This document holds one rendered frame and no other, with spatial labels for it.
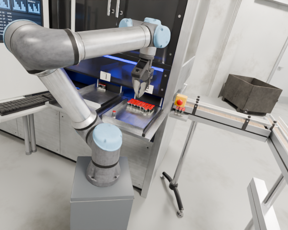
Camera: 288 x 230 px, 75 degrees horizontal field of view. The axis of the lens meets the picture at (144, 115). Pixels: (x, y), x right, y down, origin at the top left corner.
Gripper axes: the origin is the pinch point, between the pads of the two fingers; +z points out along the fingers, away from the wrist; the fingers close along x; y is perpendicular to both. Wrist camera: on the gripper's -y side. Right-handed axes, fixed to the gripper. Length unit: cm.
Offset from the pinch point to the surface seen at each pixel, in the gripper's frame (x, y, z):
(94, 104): 32.6, 12.9, 19.7
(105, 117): 17.8, 1.6, 19.7
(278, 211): -137, 89, 110
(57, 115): 86, 39, 57
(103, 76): 42, 39, 8
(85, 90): 54, 33, 21
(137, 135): -4.1, -1.1, 21.7
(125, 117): 10.1, 12.7, 21.4
